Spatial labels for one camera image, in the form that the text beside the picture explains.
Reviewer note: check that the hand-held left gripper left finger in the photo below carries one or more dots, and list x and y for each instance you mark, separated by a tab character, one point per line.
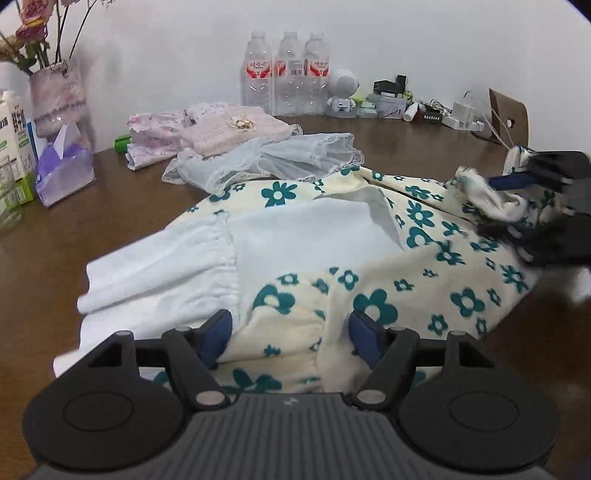
218	337

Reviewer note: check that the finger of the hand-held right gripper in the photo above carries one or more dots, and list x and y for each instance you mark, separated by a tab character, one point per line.
554	242
510	180

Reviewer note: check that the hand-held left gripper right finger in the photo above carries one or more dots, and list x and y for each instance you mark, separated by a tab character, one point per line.
364	340

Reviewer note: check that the cream teal floral dress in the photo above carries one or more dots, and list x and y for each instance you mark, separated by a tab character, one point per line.
415	295

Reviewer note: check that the brown cardboard piece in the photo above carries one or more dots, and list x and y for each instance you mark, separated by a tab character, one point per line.
515	108

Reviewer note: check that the white charger block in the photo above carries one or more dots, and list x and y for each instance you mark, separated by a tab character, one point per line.
461	117

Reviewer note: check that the small white bottle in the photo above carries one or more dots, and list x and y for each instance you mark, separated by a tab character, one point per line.
410	113

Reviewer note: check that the grey printed tin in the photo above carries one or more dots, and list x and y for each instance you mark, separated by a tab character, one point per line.
391	108

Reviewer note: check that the black boxes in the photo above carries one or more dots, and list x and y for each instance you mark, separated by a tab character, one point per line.
390	85

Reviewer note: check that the small green boxes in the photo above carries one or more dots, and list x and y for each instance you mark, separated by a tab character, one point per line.
367	106

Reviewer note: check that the white robot speaker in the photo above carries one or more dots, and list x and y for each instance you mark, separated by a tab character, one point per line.
342	87

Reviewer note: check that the pink floral garment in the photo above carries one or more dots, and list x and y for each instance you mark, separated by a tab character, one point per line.
147	150

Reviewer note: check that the pink knit tulle dress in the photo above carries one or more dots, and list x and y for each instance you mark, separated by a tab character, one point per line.
221	131

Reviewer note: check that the clear water bottle red label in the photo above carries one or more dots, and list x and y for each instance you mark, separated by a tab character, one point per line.
316	87
289	87
256	87

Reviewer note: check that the green marker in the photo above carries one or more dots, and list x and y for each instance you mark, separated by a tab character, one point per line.
122	144

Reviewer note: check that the purple tissue pack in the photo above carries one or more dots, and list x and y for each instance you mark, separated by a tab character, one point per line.
64	175

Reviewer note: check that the green tinted drinking glass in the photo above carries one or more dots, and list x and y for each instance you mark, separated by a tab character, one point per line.
9	219

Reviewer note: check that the small green white box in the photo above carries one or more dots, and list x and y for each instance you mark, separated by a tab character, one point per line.
21	190

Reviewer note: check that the blue box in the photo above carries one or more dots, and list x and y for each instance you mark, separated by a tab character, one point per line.
31	138

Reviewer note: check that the white milk carton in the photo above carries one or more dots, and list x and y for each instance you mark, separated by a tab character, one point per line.
14	134

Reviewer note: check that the pink knit covered vase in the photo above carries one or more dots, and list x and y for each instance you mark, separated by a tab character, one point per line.
55	99

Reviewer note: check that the dried rose bouquet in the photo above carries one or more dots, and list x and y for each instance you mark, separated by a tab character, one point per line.
32	32

